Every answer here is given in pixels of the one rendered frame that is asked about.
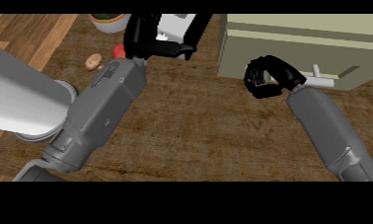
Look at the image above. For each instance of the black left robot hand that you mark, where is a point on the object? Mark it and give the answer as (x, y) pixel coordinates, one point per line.
(140, 42)

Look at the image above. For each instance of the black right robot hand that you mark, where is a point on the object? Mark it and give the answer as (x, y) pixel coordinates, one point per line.
(283, 70)

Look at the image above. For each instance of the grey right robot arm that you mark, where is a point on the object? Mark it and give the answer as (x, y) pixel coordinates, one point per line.
(324, 126)

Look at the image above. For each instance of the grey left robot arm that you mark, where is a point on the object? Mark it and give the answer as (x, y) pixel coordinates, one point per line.
(101, 103)

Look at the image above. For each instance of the olive green drawer front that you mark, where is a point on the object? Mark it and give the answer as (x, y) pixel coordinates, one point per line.
(271, 55)

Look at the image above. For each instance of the olive green drawer cabinet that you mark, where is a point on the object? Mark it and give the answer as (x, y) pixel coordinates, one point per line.
(290, 27)

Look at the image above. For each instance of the red vegetable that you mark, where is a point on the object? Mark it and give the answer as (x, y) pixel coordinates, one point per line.
(118, 51)

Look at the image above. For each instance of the grey plant pot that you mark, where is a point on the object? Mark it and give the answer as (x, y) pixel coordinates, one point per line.
(110, 25)

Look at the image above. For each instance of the brown mushroom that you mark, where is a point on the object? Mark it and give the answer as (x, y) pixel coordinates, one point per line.
(93, 61)

